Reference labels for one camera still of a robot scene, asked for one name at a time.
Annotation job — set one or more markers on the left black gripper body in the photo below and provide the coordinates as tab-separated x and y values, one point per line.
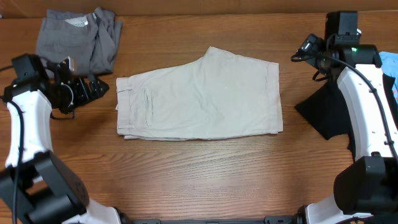
71	95

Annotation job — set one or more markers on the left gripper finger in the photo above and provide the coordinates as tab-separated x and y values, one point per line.
98	88
87	98

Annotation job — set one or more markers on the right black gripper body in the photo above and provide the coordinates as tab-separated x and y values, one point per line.
324	69

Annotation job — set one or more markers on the beige shorts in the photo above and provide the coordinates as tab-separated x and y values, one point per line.
221	95

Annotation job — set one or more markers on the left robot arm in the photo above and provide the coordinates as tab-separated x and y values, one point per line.
36	185

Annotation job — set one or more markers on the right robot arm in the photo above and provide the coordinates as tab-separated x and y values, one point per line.
356	99

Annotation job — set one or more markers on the grey folded trousers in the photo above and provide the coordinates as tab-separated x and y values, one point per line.
91	40

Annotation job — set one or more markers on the black garment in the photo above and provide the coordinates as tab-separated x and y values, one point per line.
327	112

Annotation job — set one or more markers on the light blue garment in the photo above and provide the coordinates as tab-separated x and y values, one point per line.
390	68

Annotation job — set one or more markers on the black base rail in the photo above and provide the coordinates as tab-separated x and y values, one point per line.
266	220

